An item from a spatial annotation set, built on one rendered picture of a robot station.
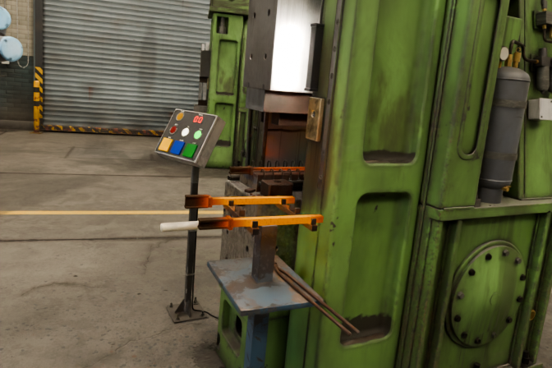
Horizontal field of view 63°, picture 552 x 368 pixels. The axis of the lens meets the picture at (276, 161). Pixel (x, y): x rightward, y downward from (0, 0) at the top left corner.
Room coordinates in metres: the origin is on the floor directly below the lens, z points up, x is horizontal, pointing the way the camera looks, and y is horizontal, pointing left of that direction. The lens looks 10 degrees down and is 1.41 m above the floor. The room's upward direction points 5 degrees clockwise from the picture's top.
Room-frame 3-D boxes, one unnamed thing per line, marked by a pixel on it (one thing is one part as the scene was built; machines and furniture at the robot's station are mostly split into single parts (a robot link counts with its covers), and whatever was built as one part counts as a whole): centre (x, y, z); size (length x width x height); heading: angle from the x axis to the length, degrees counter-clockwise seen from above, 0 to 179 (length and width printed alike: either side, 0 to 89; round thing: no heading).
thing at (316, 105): (1.83, -0.14, 1.27); 0.09 x 0.02 x 0.17; 28
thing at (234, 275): (1.55, 0.01, 0.69); 0.40 x 0.30 x 0.02; 25
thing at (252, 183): (2.15, -0.07, 0.96); 0.42 x 0.20 x 0.09; 118
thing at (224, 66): (7.41, 0.31, 1.45); 2.18 x 1.23 x 2.89; 108
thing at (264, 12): (2.11, -0.09, 1.56); 0.42 x 0.39 x 0.40; 118
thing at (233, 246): (2.10, -0.10, 0.69); 0.56 x 0.38 x 0.45; 118
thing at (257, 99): (2.15, -0.07, 1.32); 0.42 x 0.20 x 0.10; 118
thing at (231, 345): (2.10, -0.10, 0.23); 0.55 x 0.37 x 0.47; 118
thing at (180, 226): (2.31, 0.36, 0.62); 0.44 x 0.05 x 0.05; 118
